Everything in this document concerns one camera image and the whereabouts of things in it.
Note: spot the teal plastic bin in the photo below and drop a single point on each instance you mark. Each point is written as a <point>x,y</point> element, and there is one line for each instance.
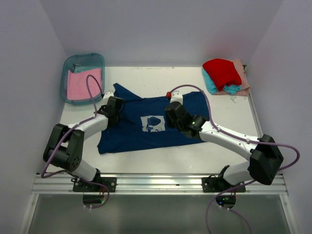
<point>80,63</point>

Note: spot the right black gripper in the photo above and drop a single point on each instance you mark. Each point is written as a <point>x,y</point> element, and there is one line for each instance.
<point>169,123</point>

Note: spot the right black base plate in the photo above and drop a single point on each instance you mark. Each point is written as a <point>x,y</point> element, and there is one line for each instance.
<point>215,184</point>

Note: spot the aluminium mounting rail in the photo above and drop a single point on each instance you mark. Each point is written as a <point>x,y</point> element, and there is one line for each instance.
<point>153,184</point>

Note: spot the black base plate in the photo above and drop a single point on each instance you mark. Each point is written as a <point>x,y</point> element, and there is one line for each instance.
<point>87,187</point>
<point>215,184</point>

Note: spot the pink beige folded t-shirt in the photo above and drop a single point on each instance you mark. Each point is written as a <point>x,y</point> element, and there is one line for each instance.
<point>244,88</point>

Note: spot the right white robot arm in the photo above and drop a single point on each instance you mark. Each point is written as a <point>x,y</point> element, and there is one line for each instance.
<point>262,157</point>

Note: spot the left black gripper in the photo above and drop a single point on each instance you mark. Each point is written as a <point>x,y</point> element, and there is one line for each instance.
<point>102,107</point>

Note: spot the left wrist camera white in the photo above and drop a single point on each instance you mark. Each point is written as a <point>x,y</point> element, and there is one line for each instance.
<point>107,94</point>

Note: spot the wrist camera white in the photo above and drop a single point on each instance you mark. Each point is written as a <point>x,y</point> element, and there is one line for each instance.
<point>175,96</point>
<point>107,94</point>

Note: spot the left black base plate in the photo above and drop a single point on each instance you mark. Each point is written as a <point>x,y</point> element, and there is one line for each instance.
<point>87,187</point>

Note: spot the pink t-shirt in bin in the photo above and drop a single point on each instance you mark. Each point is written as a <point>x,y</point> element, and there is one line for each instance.
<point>76,84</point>

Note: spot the navy blue Mickey t-shirt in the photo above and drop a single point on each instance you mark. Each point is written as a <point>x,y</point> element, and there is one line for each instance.
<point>143,126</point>

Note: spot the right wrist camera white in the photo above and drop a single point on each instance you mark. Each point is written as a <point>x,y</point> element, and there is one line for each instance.
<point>175,96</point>

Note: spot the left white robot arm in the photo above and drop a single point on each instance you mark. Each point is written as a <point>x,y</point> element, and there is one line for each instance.
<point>65,145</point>

